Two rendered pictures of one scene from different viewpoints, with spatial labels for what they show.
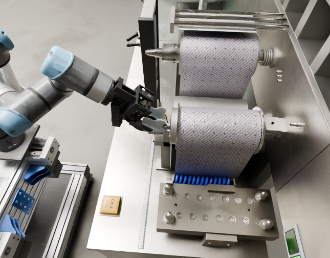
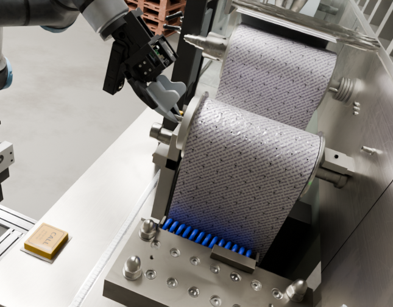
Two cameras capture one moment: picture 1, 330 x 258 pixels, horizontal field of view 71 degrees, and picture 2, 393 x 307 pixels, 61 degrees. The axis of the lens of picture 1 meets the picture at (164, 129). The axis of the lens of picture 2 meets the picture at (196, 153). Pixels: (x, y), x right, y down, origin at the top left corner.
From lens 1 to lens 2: 0.29 m
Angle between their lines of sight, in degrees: 19
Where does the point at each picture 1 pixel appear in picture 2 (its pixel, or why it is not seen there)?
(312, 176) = (384, 210)
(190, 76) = (234, 80)
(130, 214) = (70, 266)
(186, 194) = (174, 250)
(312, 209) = (377, 263)
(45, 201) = not seen: outside the picture
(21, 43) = (30, 60)
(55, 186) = not seen: outside the picture
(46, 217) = not seen: outside the picture
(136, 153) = (120, 190)
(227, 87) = (281, 112)
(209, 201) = (207, 271)
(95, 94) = (99, 10)
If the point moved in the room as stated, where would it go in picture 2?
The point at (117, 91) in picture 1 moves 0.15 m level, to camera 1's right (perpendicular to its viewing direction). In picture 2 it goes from (128, 21) to (211, 45)
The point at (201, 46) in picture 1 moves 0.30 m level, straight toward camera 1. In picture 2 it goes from (260, 40) to (216, 80)
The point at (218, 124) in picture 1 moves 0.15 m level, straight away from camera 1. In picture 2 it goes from (256, 127) to (284, 104)
